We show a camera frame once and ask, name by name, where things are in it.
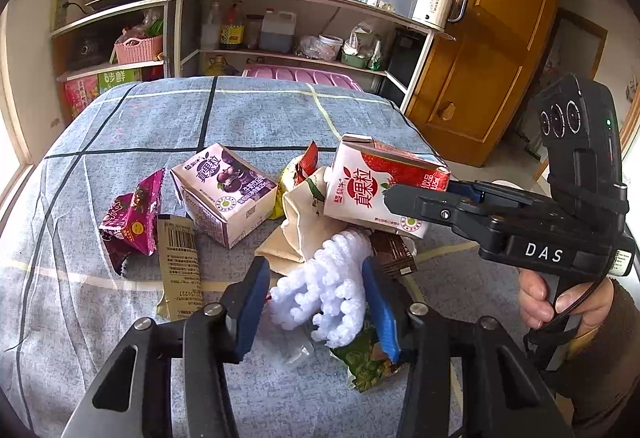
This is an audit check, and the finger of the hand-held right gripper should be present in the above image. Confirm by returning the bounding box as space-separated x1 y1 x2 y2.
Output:
385 184 506 244
447 180 533 207

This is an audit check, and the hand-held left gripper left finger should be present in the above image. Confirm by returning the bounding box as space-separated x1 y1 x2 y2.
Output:
62 257 272 438

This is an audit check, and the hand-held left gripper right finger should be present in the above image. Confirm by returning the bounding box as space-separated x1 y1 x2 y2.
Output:
361 257 576 438

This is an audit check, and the clear plastic wrapper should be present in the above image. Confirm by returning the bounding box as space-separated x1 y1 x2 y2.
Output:
280 338 316 369

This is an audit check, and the white foam fruit net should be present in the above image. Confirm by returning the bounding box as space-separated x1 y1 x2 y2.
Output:
269 226 373 348

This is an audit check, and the red strawberry juice carton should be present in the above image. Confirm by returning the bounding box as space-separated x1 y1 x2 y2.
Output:
323 134 452 240

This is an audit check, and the magenta snack packet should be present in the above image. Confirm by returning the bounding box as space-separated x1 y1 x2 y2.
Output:
98 168 166 276

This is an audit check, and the person's right hand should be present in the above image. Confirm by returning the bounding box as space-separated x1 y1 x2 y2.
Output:
518 269 614 334

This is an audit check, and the green snack wrapper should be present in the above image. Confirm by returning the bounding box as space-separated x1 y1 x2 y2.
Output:
330 303 411 393

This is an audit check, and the dark brown wrapper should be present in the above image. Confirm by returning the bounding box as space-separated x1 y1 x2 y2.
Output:
372 232 418 280

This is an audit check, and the khaki barcode sachet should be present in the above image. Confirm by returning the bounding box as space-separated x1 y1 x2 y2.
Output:
156 214 205 323

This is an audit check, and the beige paper bag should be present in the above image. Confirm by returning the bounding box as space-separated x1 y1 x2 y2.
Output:
254 166 351 276

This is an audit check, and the purple juice carton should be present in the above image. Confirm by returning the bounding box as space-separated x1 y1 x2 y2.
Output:
170 143 279 250

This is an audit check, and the yellow red snack wrapper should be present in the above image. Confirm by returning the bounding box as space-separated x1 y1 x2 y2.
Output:
270 141 321 220

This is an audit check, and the black appliance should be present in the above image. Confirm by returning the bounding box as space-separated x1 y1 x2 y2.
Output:
382 28 426 106

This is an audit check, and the wooden door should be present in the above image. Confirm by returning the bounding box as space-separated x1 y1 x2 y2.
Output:
402 0 566 168

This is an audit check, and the green basket with bags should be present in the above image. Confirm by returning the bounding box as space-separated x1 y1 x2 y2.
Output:
341 20 383 71

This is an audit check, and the pink plastic storage box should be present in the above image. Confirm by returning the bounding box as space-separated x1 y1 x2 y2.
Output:
241 64 365 93

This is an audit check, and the white plastic tub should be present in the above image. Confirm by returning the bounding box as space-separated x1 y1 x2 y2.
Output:
317 34 345 61

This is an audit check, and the white electric kettle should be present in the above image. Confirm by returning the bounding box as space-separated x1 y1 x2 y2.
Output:
411 0 469 33

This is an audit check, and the crumpled plastic bag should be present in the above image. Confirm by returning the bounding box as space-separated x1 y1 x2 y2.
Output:
295 35 326 59

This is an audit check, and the grey checked tablecloth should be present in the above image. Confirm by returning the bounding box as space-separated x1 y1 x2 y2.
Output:
0 75 531 438

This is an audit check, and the dark liquid jug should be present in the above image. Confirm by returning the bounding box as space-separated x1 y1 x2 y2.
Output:
259 8 295 54

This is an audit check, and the yellow oil bottle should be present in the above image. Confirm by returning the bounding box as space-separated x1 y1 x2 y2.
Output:
202 55 241 78

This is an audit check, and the white curved shelf unit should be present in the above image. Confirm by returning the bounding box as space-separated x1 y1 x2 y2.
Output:
157 0 457 111

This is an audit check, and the glass jar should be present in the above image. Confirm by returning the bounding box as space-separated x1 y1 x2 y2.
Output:
245 14 263 50

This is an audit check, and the green printed box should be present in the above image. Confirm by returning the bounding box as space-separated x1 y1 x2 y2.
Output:
97 68 143 94

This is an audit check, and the soy sauce bottle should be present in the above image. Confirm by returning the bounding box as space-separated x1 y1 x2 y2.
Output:
220 0 246 51

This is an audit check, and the pink printed bag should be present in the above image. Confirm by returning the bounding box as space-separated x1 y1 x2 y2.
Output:
64 74 101 119

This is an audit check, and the clear plastic bottle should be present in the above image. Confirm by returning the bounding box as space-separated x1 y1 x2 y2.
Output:
201 2 223 50

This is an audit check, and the pink plastic basket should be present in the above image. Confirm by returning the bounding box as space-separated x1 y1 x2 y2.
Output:
114 34 165 65

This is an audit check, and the dark rice cooker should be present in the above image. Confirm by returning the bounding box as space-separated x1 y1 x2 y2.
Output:
65 30 118 71

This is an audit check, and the white metal shelf rack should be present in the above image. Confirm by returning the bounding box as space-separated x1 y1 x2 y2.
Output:
50 0 178 119

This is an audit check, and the wall power strip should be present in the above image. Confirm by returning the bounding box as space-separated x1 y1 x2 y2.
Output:
52 0 71 31

